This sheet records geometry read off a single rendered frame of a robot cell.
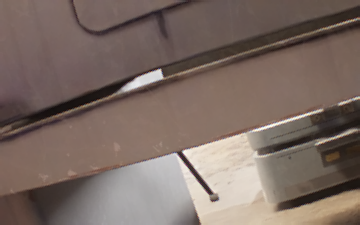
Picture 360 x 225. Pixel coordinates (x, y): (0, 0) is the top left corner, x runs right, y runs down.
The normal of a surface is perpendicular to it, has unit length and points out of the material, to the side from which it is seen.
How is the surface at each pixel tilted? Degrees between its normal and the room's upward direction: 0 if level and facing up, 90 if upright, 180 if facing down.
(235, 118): 90
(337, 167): 90
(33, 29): 90
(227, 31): 90
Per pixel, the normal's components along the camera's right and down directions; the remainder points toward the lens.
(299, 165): -0.34, 0.19
